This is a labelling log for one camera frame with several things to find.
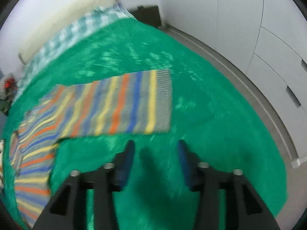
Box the striped knit sweater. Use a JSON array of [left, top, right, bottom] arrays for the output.
[[9, 70, 172, 227]]

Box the pile of clothes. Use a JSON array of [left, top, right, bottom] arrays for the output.
[[0, 73, 17, 116]]

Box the green bedspread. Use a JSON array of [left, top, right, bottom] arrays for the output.
[[2, 19, 287, 229]]

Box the green plaid sheet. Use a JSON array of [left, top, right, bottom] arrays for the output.
[[15, 6, 134, 99]]

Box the white wardrobe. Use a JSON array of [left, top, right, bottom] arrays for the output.
[[161, 0, 306, 159]]

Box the cream headboard cushion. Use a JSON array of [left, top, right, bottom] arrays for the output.
[[18, 0, 116, 65]]

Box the dark nightstand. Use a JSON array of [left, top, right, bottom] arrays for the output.
[[129, 5, 162, 28]]

